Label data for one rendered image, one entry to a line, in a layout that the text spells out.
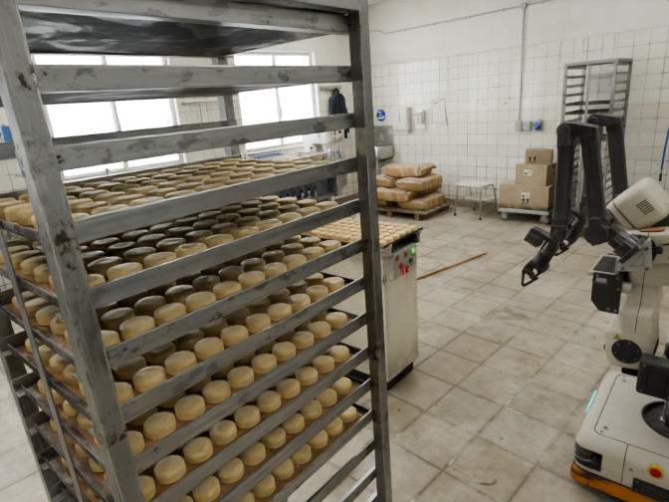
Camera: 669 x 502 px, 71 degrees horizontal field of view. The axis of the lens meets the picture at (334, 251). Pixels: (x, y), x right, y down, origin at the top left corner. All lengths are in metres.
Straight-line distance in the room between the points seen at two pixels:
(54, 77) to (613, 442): 2.14
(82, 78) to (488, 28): 6.44
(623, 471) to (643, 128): 4.55
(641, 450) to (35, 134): 2.15
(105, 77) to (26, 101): 0.11
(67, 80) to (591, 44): 6.04
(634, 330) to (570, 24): 4.78
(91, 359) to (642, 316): 1.91
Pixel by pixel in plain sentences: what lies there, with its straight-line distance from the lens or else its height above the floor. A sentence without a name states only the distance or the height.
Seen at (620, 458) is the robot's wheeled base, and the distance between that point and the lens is 2.25.
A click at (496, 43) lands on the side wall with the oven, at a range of 6.84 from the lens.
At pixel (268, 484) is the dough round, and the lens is 1.10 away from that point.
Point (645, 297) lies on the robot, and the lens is 2.17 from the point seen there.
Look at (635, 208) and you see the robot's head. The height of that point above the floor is 1.18.
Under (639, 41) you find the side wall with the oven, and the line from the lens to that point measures 6.26.
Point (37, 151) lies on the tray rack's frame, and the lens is 0.61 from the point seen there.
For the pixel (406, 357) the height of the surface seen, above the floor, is 0.15.
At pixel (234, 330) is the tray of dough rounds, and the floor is 1.24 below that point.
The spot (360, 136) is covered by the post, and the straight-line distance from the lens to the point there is 0.99.
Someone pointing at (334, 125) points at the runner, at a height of 1.59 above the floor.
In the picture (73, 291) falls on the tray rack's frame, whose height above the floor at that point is 1.44.
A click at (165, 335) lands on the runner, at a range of 0.75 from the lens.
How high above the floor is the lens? 1.63
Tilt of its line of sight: 18 degrees down
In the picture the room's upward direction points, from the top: 5 degrees counter-clockwise
